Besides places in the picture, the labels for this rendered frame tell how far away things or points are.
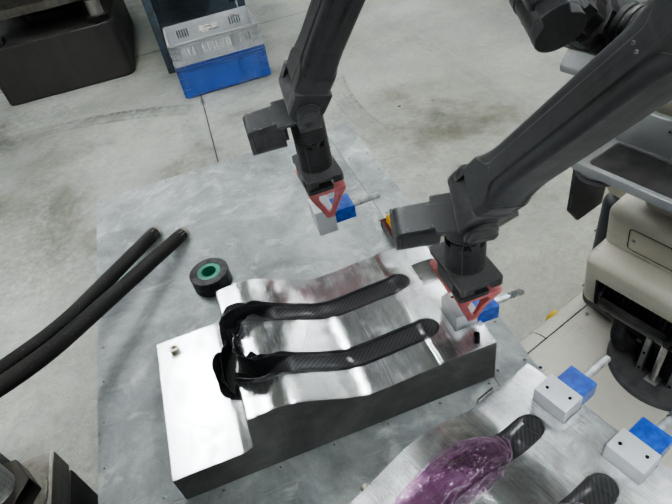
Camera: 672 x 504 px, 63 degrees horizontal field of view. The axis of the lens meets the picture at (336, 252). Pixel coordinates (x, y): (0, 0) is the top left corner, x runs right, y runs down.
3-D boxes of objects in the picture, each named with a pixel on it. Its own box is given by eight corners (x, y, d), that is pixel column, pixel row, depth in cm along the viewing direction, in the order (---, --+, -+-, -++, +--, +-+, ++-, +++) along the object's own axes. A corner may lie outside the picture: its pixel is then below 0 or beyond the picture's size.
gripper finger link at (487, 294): (459, 337, 81) (459, 294, 74) (436, 304, 86) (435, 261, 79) (500, 322, 82) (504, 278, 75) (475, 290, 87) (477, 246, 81)
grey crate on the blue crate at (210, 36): (254, 26, 388) (248, 4, 378) (265, 45, 358) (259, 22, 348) (169, 48, 381) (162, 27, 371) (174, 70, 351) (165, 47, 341)
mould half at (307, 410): (422, 272, 106) (419, 218, 97) (494, 376, 87) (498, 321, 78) (169, 364, 99) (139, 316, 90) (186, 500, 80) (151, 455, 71)
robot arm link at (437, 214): (503, 231, 62) (487, 161, 64) (403, 248, 63) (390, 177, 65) (482, 254, 74) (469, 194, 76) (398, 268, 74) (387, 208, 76)
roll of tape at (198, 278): (226, 264, 116) (221, 252, 114) (238, 286, 111) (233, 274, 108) (190, 279, 114) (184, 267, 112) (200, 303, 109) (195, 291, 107)
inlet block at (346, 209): (376, 198, 107) (372, 176, 103) (385, 213, 103) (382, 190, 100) (313, 221, 105) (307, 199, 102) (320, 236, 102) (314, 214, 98)
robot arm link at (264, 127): (321, 108, 79) (305, 63, 82) (243, 129, 78) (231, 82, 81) (326, 152, 90) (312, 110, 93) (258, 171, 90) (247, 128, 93)
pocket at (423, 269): (435, 271, 98) (434, 256, 96) (449, 291, 94) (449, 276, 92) (412, 280, 97) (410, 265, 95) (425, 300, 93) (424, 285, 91)
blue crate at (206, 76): (261, 54, 402) (253, 24, 388) (272, 76, 372) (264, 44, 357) (180, 76, 396) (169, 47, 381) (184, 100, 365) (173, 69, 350)
